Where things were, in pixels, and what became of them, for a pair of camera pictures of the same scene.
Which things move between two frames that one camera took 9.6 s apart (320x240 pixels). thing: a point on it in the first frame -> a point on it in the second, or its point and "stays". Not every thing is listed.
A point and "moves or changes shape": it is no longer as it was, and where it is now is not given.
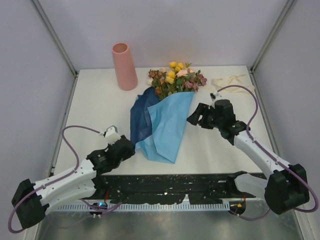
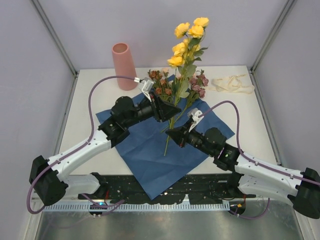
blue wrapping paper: x=157 y=126 moves or changes shape
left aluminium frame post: x=64 y=54 stays
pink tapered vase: x=127 y=75 stays
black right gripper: x=202 y=109 -> x=180 y=135
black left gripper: x=132 y=151 -> x=161 y=110
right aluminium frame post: x=289 y=6 stays
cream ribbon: x=220 y=83 stays
